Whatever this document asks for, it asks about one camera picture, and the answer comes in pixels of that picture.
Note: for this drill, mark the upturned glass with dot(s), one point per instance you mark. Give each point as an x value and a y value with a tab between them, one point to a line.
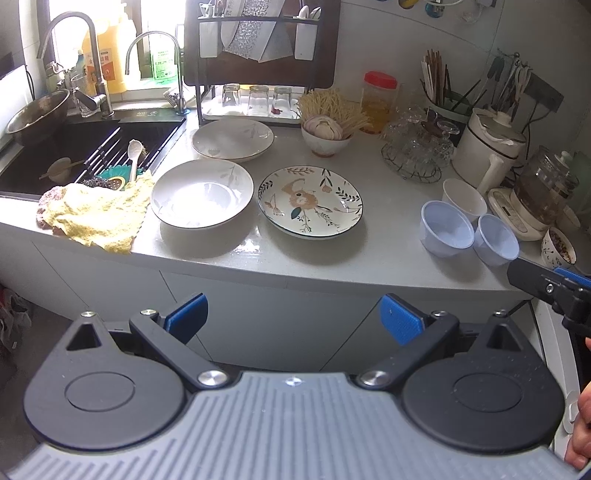
281	103
230	97
259	102

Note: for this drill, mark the yellow knitted cloth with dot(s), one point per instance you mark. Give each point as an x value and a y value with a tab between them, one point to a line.
96	216

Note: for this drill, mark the white electric kettle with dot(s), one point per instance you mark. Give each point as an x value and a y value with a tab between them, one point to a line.
488	149

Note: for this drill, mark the light blue bowl right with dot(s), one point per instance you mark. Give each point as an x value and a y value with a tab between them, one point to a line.
495	243

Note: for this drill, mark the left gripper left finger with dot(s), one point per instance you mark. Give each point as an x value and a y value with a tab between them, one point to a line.
165	336

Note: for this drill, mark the white plate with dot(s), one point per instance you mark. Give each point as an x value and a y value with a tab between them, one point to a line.
233	139
201	194

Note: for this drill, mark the white plate rear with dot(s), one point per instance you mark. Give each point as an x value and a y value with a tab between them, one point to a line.
233	139

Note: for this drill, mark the wooden ladle in sink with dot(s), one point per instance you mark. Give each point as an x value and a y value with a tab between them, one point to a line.
59	170

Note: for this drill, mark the black roll-up sink rack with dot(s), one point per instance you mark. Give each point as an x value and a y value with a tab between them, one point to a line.
157	139

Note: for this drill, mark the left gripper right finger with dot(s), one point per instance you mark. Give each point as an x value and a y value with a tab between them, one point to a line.
422	337

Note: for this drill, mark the bowl with garlic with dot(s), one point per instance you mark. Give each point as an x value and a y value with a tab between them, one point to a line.
324	136

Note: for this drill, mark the green sunflower mat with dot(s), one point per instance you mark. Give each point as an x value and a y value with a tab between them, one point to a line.
114	178

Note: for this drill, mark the white plate front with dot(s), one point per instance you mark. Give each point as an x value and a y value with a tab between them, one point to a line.
201	194

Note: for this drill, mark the white small bowl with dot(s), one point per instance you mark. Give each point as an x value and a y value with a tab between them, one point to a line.
466	198

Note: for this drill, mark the white cutlery holder right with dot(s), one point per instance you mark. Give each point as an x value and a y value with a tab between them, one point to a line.
304	43

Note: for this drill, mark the green detergent bottle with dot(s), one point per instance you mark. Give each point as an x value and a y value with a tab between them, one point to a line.
162	58

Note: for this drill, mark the patterned bowl with beans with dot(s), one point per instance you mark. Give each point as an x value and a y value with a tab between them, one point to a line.
556	250

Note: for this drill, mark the steel mixing bowl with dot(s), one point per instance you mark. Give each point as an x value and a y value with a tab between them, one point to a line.
39	119

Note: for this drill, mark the light blue bowl left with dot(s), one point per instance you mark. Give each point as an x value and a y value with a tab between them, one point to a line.
445	231

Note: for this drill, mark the red lid glass jar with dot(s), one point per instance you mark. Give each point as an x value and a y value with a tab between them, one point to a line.
380	91

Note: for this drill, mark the white cutlery holder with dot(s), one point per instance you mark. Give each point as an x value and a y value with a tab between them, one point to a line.
304	43
209	40

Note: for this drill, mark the wire basket with glassware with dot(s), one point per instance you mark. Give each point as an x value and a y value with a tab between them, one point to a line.
419	147

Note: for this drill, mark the white ceramic spoon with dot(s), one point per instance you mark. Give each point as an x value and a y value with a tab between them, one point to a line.
134	151

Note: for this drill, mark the yellow detergent bottle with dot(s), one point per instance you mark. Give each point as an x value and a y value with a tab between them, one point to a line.
111	60

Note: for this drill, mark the person's right hand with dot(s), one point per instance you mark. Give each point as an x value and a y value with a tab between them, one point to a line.
578	450

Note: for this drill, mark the black dish rack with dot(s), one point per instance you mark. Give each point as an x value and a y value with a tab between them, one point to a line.
208	76

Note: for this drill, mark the bundle of dry noodles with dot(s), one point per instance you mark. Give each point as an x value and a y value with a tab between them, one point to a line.
331	103

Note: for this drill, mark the left upturned glass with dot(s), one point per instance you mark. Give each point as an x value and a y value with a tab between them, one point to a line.
230	97

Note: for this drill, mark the chopstick holder with chopsticks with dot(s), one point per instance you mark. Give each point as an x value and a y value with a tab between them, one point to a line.
442	102

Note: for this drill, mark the glass health pot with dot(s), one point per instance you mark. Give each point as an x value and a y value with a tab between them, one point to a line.
539	195

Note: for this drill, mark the right upturned glass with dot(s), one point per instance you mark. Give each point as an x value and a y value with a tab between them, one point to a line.
281	103

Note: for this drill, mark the white cutlery holder left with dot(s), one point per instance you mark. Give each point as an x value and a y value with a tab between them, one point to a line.
209	40

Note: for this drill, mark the floral patterned plate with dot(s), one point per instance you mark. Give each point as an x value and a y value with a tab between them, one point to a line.
310	202

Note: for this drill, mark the light blue bowl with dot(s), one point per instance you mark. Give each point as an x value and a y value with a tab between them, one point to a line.
495	243
445	231

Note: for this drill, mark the textured glass cutting board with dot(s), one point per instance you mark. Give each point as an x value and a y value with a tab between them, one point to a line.
260	41

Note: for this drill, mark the middle upturned glass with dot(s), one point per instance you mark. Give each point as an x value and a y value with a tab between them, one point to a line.
259	102

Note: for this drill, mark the curved steel faucet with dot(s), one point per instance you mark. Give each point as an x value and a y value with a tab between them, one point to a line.
174	96

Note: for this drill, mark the steel wool scrubber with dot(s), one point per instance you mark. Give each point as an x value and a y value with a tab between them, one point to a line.
98	182

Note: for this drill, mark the white rack tray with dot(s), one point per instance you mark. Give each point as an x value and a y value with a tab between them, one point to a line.
213	109

